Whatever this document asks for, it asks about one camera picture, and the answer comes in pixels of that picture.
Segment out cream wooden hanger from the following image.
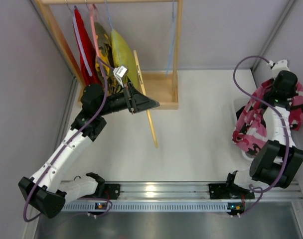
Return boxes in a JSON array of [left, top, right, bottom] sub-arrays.
[[133, 50, 159, 149]]

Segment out pink black patterned trousers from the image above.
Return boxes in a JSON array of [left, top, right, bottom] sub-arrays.
[[232, 82, 303, 156]]

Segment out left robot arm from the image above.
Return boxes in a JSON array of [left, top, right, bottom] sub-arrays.
[[18, 83, 159, 219]]

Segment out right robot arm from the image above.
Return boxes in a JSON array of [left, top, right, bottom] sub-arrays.
[[232, 70, 303, 189]]

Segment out camouflage yellow green trousers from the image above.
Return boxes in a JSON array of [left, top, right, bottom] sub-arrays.
[[94, 22, 121, 95]]

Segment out lime green trousers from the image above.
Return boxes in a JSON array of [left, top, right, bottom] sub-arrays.
[[111, 29, 139, 88]]

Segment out red trousers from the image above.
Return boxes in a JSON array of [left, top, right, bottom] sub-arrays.
[[72, 7, 102, 86]]

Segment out white lavender hanger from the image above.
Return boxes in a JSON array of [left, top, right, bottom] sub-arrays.
[[70, 6, 93, 81]]

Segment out pink hanger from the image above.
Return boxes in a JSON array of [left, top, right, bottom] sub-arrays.
[[85, 0, 105, 73]]

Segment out wooden clothes rack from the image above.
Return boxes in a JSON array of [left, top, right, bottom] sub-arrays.
[[34, 0, 184, 111]]

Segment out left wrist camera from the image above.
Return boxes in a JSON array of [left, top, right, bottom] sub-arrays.
[[113, 65, 128, 88]]

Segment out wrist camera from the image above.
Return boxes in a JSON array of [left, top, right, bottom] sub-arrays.
[[267, 59, 290, 79], [113, 65, 128, 88]]

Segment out aluminium mounting rail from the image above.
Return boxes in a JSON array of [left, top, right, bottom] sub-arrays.
[[61, 180, 303, 201]]

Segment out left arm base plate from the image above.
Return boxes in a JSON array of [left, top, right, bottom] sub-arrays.
[[101, 183, 121, 200]]

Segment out slotted cable duct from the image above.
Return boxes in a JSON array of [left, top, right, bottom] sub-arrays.
[[62, 201, 243, 213]]

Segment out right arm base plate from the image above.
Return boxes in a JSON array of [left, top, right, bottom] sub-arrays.
[[208, 183, 230, 200]]

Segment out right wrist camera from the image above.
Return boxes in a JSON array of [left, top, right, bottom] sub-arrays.
[[267, 59, 290, 79]]

